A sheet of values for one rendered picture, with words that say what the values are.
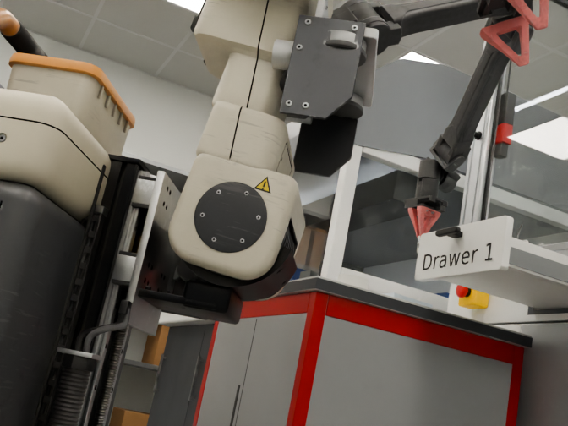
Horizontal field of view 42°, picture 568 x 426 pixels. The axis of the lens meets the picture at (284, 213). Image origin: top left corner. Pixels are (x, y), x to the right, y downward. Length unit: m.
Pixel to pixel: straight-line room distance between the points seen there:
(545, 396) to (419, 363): 0.32
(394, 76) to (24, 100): 1.79
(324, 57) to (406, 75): 1.57
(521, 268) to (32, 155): 0.97
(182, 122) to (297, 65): 4.88
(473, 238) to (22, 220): 0.94
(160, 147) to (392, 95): 3.48
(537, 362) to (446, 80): 1.24
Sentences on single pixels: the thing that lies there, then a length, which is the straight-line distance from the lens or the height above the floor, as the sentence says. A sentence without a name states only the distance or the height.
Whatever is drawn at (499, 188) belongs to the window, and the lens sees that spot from 2.15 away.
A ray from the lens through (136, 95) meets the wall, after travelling 5.92.
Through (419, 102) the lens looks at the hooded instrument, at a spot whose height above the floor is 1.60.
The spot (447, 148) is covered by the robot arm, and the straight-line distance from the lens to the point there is 1.94.
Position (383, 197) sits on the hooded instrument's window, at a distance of 2.51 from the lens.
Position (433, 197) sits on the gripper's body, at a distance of 1.90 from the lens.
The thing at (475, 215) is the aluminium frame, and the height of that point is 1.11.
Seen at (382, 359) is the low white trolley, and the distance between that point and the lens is 1.61.
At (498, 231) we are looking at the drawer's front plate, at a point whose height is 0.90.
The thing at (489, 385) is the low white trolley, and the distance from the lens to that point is 1.78.
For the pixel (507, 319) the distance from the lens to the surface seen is 1.96.
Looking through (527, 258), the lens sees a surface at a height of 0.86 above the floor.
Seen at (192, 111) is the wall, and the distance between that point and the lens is 6.01.
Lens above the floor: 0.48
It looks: 15 degrees up
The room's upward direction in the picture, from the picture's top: 11 degrees clockwise
